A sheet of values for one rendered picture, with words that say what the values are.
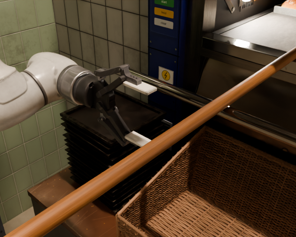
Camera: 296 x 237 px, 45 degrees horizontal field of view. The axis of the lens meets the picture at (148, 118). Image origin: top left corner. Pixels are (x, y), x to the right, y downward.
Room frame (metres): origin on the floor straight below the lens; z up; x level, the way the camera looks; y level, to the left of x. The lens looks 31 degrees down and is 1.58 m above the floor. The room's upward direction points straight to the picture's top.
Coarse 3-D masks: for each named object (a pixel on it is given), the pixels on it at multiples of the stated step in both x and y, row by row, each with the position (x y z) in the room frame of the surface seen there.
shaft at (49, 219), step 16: (272, 64) 0.89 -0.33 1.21; (256, 80) 0.80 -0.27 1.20; (224, 96) 0.71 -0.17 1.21; (240, 96) 0.74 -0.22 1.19; (208, 112) 0.65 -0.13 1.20; (176, 128) 0.58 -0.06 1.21; (192, 128) 0.60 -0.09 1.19; (160, 144) 0.53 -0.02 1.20; (128, 160) 0.48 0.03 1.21; (144, 160) 0.49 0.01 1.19; (96, 176) 0.44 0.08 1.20; (112, 176) 0.44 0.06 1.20; (80, 192) 0.40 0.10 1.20; (96, 192) 0.41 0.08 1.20; (48, 208) 0.37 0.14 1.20; (64, 208) 0.37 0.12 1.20; (80, 208) 0.39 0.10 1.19; (32, 224) 0.34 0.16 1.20; (48, 224) 0.35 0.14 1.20
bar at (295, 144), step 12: (120, 72) 0.94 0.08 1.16; (132, 72) 0.92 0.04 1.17; (156, 84) 0.85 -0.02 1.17; (168, 84) 0.84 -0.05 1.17; (180, 96) 0.79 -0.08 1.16; (192, 96) 0.77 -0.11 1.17; (228, 108) 0.71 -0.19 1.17; (240, 120) 0.68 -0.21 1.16; (252, 120) 0.66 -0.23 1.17; (264, 120) 0.66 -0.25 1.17; (264, 132) 0.64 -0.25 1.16; (276, 132) 0.62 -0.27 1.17; (288, 132) 0.61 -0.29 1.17
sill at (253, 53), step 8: (208, 40) 1.19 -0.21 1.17; (216, 40) 1.17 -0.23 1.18; (224, 40) 1.16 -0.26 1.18; (232, 40) 1.16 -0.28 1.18; (240, 40) 1.16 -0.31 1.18; (208, 48) 1.18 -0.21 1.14; (216, 48) 1.16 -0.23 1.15; (224, 48) 1.14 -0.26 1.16; (232, 48) 1.12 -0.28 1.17; (240, 48) 1.10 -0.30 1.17; (248, 48) 1.09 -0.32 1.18; (256, 48) 1.09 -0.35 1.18; (264, 48) 1.09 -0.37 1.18; (272, 48) 1.09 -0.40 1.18; (240, 56) 1.10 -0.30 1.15; (248, 56) 1.08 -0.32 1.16; (256, 56) 1.06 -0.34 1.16; (264, 56) 1.04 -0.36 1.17; (272, 56) 1.03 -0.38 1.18; (264, 64) 1.04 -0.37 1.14; (288, 64) 0.99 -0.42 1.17
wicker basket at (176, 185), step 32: (192, 160) 1.09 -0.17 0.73; (224, 160) 1.04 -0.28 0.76; (256, 160) 0.98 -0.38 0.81; (160, 192) 0.95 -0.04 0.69; (192, 192) 1.06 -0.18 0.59; (224, 192) 1.00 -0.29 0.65; (256, 192) 0.93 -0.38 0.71; (288, 192) 0.88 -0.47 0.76; (128, 224) 0.77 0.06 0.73; (160, 224) 0.90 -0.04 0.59; (192, 224) 0.89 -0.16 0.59; (224, 224) 0.89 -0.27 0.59; (256, 224) 0.89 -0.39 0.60; (288, 224) 0.83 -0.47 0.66
